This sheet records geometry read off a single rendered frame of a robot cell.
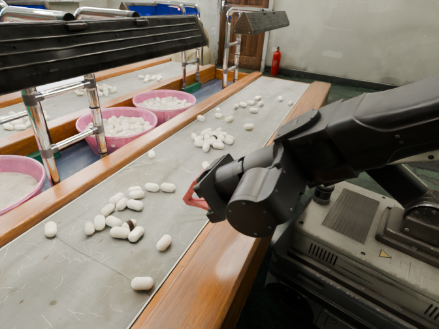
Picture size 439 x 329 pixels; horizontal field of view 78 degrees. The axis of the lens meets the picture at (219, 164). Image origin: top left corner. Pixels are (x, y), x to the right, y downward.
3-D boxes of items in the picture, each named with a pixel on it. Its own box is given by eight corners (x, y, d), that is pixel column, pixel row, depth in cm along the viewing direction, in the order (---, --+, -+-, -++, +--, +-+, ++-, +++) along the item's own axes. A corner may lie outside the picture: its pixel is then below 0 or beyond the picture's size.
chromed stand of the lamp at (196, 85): (201, 88, 166) (203, 3, 143) (183, 96, 151) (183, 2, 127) (174, 83, 173) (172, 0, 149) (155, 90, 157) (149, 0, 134)
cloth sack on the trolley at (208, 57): (217, 70, 406) (219, 43, 386) (192, 81, 348) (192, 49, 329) (185, 65, 425) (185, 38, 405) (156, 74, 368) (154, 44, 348)
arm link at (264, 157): (307, 162, 37) (285, 130, 36) (299, 196, 32) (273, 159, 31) (266, 177, 42) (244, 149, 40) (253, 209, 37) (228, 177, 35)
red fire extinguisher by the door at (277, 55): (279, 74, 506) (283, 45, 480) (276, 76, 492) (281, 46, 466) (272, 73, 510) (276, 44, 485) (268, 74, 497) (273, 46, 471)
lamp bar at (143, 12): (199, 17, 168) (199, 4, 164) (130, 21, 119) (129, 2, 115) (187, 16, 171) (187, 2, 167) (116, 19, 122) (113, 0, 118)
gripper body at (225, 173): (189, 188, 38) (228, 172, 34) (221, 156, 46) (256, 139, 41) (214, 224, 39) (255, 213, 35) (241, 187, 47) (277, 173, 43)
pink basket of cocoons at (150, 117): (166, 132, 111) (165, 109, 106) (147, 166, 88) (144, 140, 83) (101, 126, 111) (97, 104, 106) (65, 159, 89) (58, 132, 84)
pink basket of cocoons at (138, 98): (206, 116, 128) (206, 96, 123) (174, 138, 107) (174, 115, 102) (159, 105, 137) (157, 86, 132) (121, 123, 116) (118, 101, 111)
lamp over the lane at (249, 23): (289, 26, 149) (291, 11, 145) (251, 35, 100) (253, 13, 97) (275, 25, 152) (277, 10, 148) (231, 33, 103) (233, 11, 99)
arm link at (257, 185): (357, 160, 33) (319, 104, 31) (357, 230, 25) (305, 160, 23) (276, 190, 41) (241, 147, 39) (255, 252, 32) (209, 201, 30)
